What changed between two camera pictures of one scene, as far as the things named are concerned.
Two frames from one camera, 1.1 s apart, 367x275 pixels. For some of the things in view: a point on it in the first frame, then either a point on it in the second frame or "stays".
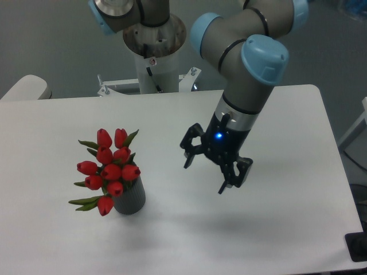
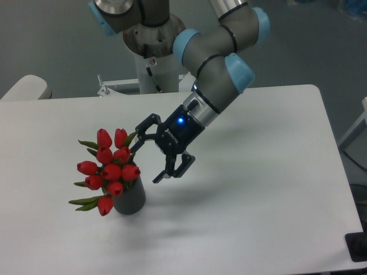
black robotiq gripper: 223,140 -> 178,130
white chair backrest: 30,87 stays
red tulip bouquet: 113,168 stays
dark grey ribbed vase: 132,199 stays
